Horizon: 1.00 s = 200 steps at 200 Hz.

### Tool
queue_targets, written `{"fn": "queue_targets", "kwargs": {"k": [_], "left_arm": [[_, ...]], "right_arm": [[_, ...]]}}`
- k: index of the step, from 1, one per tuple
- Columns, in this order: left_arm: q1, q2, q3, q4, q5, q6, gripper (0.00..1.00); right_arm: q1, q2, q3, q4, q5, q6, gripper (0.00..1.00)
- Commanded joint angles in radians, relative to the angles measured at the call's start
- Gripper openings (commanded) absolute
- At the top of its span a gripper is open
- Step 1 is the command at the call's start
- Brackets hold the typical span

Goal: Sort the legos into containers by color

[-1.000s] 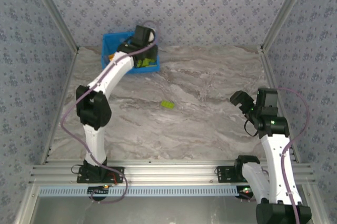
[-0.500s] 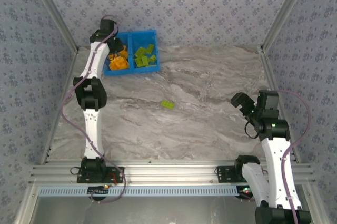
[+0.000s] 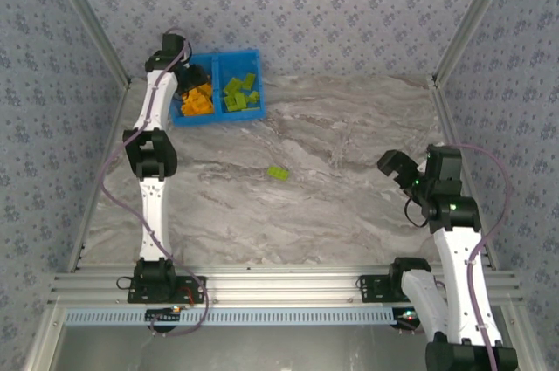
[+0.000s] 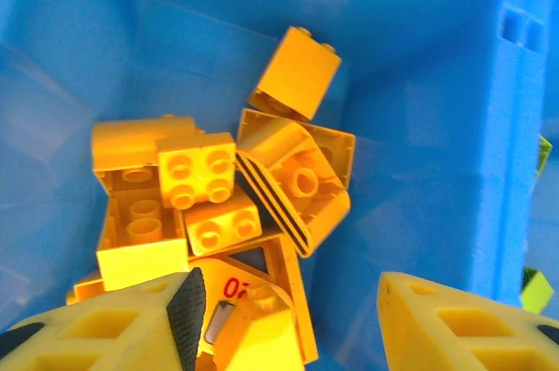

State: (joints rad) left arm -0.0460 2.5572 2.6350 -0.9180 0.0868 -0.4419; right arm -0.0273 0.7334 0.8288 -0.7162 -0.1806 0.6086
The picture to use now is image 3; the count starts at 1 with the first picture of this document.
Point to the right white camera bracket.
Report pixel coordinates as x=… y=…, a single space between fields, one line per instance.
x=438 y=146

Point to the blue two-compartment plastic bin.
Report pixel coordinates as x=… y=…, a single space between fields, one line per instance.
x=238 y=63

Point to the small circuit board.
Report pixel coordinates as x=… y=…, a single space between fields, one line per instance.
x=163 y=315
x=408 y=315

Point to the orange lego arch piece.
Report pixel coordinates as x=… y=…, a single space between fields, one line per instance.
x=205 y=91

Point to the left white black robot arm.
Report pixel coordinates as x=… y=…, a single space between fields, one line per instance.
x=153 y=214

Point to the green lego brick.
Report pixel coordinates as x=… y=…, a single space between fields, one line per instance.
x=236 y=101
x=252 y=108
x=232 y=85
x=253 y=97
x=278 y=173
x=250 y=80

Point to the orange lego brick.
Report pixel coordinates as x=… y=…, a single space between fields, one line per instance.
x=185 y=110
x=192 y=95

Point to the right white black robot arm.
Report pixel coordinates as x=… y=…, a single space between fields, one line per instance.
x=458 y=266

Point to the aluminium frame post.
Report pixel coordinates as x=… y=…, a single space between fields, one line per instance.
x=87 y=17
x=476 y=17

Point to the aluminium cross rail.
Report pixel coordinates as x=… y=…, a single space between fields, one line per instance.
x=284 y=288

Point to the orange lego window frame block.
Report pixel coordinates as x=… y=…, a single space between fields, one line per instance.
x=200 y=107

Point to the aluminium side rail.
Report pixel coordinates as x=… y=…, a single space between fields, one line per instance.
x=450 y=126
x=114 y=126

